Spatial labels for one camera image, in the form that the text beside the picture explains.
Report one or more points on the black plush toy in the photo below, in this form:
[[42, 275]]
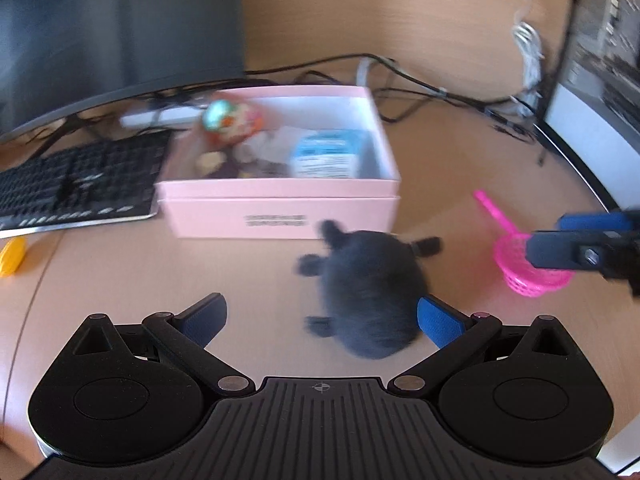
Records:
[[370, 290]]

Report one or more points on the pink cardboard box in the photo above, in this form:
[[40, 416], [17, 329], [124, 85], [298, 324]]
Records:
[[280, 210]]

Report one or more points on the yellow ridged toy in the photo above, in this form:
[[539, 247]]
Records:
[[12, 257]]

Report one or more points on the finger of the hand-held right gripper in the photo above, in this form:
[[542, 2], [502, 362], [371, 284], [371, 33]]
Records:
[[555, 252], [595, 221]]

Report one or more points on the pink toy net scoop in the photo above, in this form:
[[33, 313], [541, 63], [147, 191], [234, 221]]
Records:
[[520, 275]]

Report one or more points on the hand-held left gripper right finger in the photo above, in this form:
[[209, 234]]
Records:
[[440, 322]]

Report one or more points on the wooden desktop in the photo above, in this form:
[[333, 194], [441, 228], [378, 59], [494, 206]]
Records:
[[250, 270]]

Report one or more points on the black keyboard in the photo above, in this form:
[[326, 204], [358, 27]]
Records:
[[75, 185]]

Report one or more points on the black curved monitor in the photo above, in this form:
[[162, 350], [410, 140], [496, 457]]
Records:
[[125, 25]]

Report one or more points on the white power strip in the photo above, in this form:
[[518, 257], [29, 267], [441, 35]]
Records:
[[160, 116]]

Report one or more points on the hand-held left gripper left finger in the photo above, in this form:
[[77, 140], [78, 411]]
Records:
[[205, 320]]

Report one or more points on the teal egg toy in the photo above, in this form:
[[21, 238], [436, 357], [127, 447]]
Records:
[[227, 120]]

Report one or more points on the blue and white packet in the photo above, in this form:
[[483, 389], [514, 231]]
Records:
[[325, 155]]

